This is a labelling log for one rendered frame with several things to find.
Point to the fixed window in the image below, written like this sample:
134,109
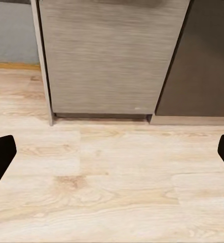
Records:
18,45

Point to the dishwasher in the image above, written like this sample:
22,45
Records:
109,58

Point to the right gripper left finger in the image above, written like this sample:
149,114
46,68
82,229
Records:
7,152

